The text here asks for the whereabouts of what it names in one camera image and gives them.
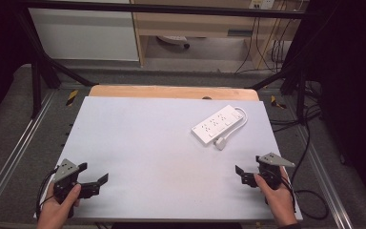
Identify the black curtain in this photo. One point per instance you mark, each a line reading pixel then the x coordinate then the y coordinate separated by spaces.
pixel 0 31
pixel 355 63

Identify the white wall socket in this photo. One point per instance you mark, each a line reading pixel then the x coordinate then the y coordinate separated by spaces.
pixel 262 4

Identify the person's left hand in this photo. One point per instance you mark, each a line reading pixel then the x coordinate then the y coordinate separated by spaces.
pixel 52 214

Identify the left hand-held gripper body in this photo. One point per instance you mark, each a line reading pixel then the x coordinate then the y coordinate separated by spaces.
pixel 65 170

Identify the white cabinet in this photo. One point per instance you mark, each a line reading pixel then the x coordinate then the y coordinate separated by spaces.
pixel 82 35

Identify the black metal frame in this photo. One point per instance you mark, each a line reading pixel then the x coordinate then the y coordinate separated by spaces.
pixel 158 8

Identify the wooden desk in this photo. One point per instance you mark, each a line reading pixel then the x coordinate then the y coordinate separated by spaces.
pixel 187 24

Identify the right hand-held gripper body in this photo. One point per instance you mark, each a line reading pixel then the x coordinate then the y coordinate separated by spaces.
pixel 271 173

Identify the aluminium floor rail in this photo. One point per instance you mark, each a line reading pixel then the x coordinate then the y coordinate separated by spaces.
pixel 324 178
pixel 19 149

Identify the person's right hand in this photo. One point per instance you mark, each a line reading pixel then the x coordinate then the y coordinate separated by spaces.
pixel 279 203

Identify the white floor power strip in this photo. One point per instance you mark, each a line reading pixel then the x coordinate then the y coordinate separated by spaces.
pixel 171 38

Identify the wooden table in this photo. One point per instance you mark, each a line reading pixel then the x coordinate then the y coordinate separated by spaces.
pixel 139 92

